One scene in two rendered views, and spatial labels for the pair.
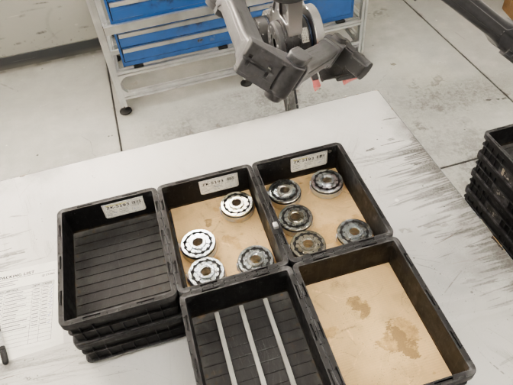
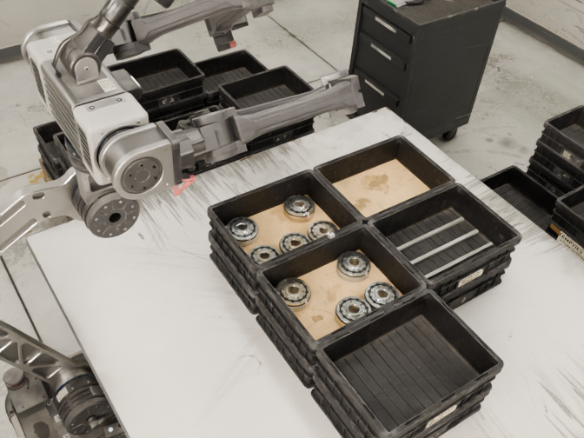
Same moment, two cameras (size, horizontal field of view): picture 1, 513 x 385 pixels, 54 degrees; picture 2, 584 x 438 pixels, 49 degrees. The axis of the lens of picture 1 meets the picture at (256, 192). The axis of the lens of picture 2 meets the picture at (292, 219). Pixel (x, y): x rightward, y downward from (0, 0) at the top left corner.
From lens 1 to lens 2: 1.96 m
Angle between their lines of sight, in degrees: 72
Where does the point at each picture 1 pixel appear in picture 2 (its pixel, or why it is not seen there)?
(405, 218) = not seen: hidden behind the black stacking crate
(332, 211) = (272, 227)
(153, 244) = (361, 359)
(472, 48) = not seen: outside the picture
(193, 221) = (321, 331)
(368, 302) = (356, 199)
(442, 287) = not seen: hidden behind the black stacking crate
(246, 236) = (322, 283)
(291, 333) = (401, 237)
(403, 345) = (381, 181)
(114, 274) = (411, 381)
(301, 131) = (111, 299)
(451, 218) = (227, 181)
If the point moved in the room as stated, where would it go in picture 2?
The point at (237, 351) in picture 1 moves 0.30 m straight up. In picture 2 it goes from (433, 266) to (455, 195)
